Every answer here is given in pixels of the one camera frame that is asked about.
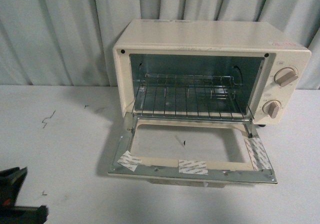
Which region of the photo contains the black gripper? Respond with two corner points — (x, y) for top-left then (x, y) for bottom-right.
(0, 167), (48, 224)

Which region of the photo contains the cream glass oven door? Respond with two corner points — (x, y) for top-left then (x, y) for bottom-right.
(108, 113), (277, 187)

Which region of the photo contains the cream Toshiba toaster oven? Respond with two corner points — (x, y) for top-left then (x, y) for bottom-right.
(113, 19), (311, 125)

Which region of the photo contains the lower beige oven knob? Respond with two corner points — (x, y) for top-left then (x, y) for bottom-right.
(262, 100), (281, 119)

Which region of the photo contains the beige oven knob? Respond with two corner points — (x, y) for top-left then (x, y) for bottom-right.
(262, 100), (281, 119)
(274, 67), (298, 87)

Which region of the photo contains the upper beige oven knob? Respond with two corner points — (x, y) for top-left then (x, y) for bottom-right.
(274, 67), (298, 87)

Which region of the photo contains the pale green curtain backdrop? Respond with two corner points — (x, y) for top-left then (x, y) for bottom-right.
(0, 0), (320, 89)

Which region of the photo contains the wire oven rack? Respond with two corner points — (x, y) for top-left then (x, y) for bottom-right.
(132, 73), (253, 121)

